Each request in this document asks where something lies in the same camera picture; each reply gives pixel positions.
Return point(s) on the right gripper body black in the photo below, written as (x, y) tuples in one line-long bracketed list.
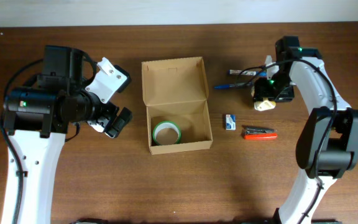
[(266, 92)]

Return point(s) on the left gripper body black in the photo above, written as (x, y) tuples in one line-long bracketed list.
[(107, 112)]

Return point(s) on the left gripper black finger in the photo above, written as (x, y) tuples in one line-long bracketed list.
[(124, 78), (117, 124)]

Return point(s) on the yellow sticky note pad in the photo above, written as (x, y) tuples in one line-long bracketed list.
[(262, 99)]

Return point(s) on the green tape roll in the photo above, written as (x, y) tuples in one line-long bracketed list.
[(166, 133)]

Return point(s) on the brown cardboard box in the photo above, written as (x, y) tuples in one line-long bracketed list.
[(177, 90)]

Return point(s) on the red grey stapler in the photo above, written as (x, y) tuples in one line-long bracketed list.
[(253, 133)]

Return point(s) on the blue white staples box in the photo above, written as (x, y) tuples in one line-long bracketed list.
[(230, 122)]

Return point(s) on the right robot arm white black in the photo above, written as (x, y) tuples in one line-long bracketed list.
[(328, 144)]

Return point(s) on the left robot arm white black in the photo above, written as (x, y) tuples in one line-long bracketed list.
[(71, 89)]

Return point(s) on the blue white marker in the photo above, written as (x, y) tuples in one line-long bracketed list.
[(240, 72)]

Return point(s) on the blue ballpoint pen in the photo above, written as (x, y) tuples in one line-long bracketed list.
[(232, 86)]

